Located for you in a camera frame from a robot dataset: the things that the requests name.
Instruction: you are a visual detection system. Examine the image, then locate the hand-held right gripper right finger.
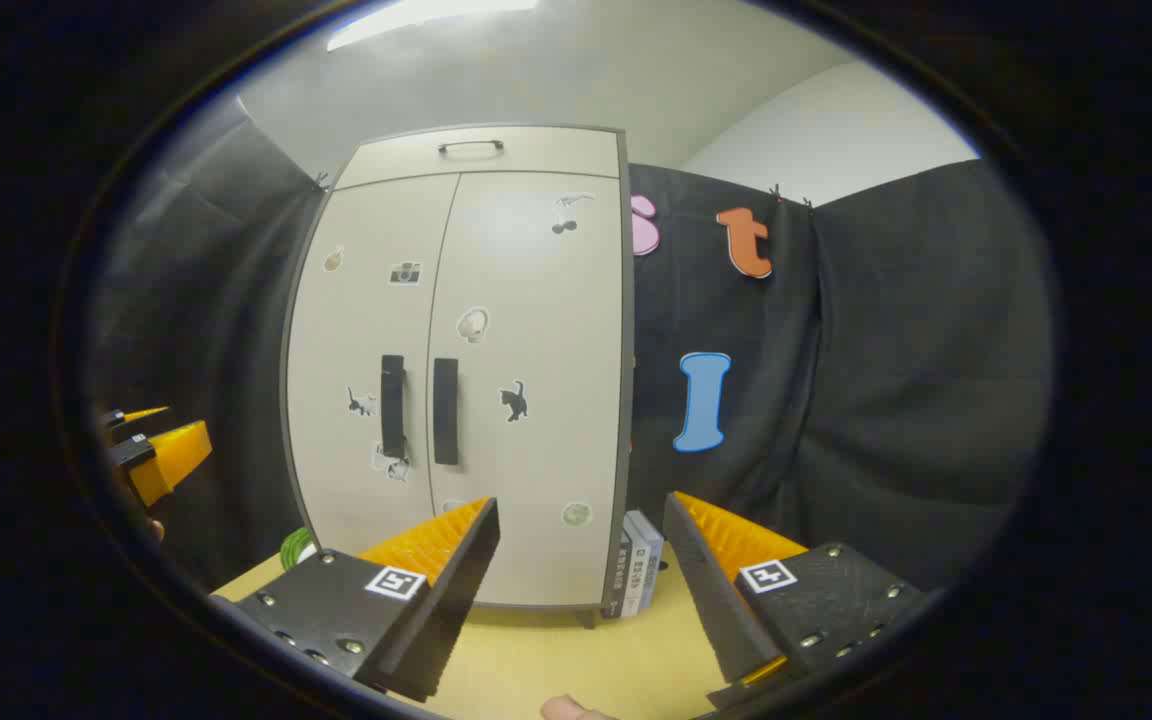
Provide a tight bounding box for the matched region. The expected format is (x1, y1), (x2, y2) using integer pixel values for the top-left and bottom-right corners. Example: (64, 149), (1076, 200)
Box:
(663, 491), (932, 713)

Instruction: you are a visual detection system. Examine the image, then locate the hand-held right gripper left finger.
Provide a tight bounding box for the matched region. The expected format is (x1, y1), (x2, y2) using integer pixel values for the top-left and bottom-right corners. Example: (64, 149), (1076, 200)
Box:
(211, 497), (500, 704)

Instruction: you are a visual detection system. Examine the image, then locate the black door handle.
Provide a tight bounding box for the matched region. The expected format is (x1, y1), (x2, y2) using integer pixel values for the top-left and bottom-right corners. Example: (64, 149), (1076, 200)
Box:
(380, 354), (408, 460)
(432, 357), (461, 467)

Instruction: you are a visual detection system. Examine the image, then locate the white shoe cabinet door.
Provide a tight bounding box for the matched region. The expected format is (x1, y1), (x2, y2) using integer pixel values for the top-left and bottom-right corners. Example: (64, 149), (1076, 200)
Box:
(286, 172), (461, 563)
(426, 170), (627, 609)

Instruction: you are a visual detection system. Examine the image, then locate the white double-door shoe cabinet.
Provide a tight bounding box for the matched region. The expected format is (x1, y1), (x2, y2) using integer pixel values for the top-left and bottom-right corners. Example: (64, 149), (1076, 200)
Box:
(279, 123), (635, 629)

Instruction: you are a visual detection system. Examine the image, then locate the dark slim book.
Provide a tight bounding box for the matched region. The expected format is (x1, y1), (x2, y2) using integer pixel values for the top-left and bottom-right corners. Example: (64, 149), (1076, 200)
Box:
(602, 532), (632, 619)

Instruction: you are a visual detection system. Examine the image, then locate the green and white ball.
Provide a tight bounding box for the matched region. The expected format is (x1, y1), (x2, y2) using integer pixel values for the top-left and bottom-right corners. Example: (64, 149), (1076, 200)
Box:
(280, 527), (319, 572)

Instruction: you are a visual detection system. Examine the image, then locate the black backdrop cloth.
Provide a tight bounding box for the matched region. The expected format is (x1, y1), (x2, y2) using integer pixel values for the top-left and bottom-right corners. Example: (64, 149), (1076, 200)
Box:
(86, 95), (1055, 601)

